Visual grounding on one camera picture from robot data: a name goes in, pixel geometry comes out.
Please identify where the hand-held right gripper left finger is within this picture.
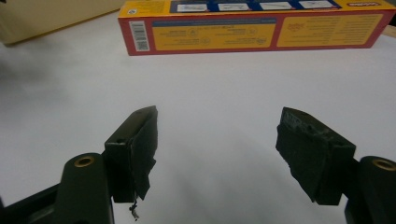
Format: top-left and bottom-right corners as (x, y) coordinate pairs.
(103, 105), (159, 204)

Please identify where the long yellow and red box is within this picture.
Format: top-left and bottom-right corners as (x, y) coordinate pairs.
(117, 0), (396, 57)

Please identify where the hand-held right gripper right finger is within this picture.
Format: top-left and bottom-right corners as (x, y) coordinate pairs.
(275, 106), (357, 206)

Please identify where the beige cardboard box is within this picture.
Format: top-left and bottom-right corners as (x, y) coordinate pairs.
(0, 0), (125, 47)

